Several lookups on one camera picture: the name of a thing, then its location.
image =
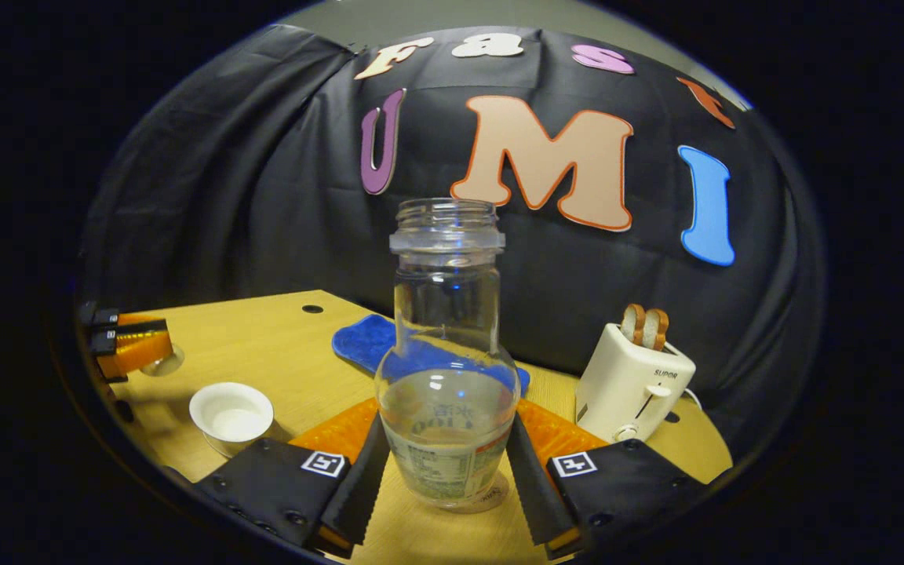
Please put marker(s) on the toast bread slice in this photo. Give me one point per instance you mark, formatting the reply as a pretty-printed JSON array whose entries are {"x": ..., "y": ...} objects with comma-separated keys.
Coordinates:
[
  {"x": 633, "y": 324},
  {"x": 657, "y": 329}
]

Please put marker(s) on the black backdrop cloth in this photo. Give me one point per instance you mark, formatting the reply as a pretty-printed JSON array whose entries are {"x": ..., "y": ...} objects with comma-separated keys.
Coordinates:
[{"x": 264, "y": 196}]

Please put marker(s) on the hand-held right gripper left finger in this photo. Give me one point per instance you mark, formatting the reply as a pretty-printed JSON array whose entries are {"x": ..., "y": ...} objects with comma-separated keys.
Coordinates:
[{"x": 354, "y": 486}]

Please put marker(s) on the clear plastic water bottle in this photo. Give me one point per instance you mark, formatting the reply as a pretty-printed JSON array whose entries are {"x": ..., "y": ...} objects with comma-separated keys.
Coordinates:
[{"x": 448, "y": 329}]

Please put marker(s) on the cream ceramic teacup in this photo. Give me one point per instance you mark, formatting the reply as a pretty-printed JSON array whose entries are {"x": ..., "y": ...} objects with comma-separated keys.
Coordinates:
[{"x": 231, "y": 416}]

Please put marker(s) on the folded blue towel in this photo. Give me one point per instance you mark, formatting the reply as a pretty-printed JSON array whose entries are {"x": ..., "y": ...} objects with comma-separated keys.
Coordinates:
[{"x": 362, "y": 341}]

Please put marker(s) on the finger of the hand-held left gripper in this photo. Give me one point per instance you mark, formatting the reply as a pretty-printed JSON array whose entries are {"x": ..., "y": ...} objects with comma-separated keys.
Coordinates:
[
  {"x": 134, "y": 353},
  {"x": 138, "y": 324}
]

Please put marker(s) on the cream toaster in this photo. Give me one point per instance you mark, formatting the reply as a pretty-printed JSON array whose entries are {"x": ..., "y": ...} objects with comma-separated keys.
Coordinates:
[{"x": 625, "y": 388}]

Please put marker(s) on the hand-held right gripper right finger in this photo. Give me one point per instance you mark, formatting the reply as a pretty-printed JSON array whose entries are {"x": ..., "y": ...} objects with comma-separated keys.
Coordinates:
[{"x": 530, "y": 486}]

